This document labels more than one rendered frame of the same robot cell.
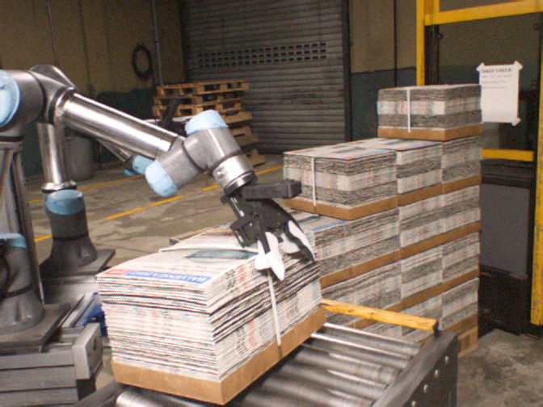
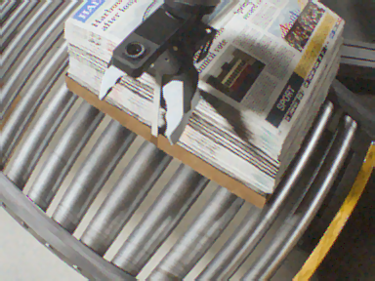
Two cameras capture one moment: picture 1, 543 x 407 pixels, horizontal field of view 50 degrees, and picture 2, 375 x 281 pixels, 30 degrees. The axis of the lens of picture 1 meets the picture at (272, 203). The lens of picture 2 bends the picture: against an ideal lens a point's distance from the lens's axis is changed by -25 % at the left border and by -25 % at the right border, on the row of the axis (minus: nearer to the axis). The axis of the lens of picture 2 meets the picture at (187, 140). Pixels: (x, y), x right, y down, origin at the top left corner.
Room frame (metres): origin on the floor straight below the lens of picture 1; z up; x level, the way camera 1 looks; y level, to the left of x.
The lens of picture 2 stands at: (1.10, -0.48, 2.04)
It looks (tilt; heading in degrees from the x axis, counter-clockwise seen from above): 68 degrees down; 88
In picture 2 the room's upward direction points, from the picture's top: straight up
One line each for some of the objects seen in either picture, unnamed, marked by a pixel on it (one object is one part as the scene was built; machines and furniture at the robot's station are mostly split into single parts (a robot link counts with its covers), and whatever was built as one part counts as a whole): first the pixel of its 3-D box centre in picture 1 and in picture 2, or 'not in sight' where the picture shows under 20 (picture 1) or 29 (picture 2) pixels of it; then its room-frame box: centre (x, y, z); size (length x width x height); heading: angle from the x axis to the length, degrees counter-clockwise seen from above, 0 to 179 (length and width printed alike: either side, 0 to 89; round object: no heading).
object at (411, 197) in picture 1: (387, 189); not in sight; (2.53, -0.52, 0.86); 0.38 x 0.29 x 0.04; 39
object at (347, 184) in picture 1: (338, 180); not in sight; (2.35, -0.28, 0.95); 0.38 x 0.29 x 0.23; 39
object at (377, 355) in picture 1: (318, 345); (267, 209); (1.24, -0.09, 0.77); 0.47 x 0.05 x 0.05; 55
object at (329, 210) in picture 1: (339, 201); not in sight; (2.35, -0.28, 0.86); 0.38 x 0.29 x 0.04; 39
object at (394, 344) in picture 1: (331, 334); (295, 225); (1.29, -0.12, 0.77); 0.47 x 0.05 x 0.05; 55
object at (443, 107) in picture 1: (428, 221); not in sight; (2.71, -0.75, 0.65); 0.39 x 0.30 x 1.29; 38
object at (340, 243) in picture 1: (321, 309); not in sight; (2.27, -0.18, 0.42); 1.17 x 0.39 x 0.83; 128
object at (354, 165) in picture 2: not in sight; (340, 199); (1.48, 0.05, 0.34); 0.06 x 0.06 x 0.68; 55
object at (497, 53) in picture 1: (484, 84); not in sight; (2.99, -1.11, 1.28); 0.57 x 0.01 x 0.65; 38
